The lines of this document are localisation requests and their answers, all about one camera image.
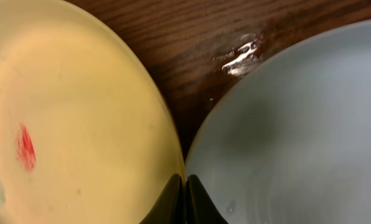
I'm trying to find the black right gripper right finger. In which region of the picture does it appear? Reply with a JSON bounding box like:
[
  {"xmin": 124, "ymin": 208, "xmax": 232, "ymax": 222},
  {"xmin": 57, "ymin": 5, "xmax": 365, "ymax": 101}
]
[{"xmin": 186, "ymin": 174, "xmax": 228, "ymax": 224}]

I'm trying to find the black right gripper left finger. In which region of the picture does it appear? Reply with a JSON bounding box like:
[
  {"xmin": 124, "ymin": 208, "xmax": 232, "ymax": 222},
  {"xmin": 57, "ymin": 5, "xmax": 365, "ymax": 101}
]
[{"xmin": 140, "ymin": 174, "xmax": 183, "ymax": 224}]

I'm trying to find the yellow plate with small stain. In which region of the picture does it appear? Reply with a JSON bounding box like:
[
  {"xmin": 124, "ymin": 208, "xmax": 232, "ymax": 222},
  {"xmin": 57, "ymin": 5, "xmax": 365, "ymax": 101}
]
[{"xmin": 0, "ymin": 1, "xmax": 185, "ymax": 223}]

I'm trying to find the light blue plate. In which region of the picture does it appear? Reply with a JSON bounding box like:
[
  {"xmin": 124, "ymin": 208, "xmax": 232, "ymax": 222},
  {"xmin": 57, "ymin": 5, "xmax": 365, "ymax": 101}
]
[{"xmin": 185, "ymin": 20, "xmax": 371, "ymax": 223}]

